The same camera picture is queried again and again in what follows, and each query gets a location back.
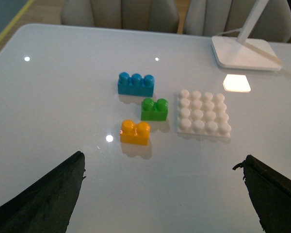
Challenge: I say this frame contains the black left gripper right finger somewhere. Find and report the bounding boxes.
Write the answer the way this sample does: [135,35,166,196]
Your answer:
[232,155,291,233]

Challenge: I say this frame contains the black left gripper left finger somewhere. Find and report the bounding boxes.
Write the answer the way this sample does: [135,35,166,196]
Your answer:
[0,151,85,233]

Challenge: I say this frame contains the white studded base plate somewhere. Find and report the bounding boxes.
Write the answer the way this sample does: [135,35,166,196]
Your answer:
[178,89,231,138]

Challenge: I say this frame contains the yellow two-stud toy block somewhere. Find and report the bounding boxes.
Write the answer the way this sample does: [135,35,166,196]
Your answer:
[120,119,150,146]

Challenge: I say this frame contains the green two-stud toy block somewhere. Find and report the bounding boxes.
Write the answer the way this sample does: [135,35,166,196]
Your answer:
[141,98,168,121]

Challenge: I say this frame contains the blue three-stud toy block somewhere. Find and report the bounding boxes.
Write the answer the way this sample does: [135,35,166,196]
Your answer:
[117,72,155,97]

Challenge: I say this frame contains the white desk lamp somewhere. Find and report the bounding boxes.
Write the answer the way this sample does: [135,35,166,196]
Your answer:
[211,0,283,71]

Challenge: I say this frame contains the beige right chair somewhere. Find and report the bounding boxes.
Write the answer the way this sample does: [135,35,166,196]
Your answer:
[183,0,291,43]

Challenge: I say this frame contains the beige chair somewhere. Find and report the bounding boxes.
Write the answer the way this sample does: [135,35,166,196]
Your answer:
[183,0,291,43]
[61,0,179,33]

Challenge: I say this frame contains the beige left chair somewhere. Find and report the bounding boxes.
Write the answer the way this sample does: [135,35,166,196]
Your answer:
[61,0,179,33]

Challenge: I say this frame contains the white lamp cable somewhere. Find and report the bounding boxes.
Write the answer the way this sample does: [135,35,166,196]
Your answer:
[217,28,243,37]

